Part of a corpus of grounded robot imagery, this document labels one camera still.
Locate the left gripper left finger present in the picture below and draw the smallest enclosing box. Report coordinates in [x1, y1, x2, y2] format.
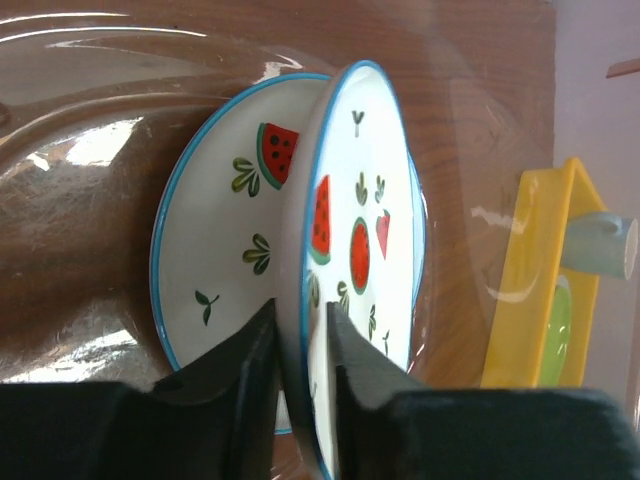
[1, 302, 278, 479]

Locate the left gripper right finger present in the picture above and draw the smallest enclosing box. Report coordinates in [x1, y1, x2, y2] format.
[326, 302, 639, 479]

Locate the watermelon plate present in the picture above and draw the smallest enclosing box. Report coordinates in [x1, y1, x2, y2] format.
[276, 60, 426, 479]
[149, 72, 334, 435]

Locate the pink translucent plastic bin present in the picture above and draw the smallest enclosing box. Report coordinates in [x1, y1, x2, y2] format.
[1, 1, 556, 387]

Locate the green plate white rim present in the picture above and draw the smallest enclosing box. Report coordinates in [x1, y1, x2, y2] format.
[538, 275, 572, 387]

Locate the yellow plastic tray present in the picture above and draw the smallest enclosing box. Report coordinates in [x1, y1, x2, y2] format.
[481, 157, 606, 388]

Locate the light blue mug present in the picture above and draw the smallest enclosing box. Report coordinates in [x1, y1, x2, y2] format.
[561, 211, 639, 280]

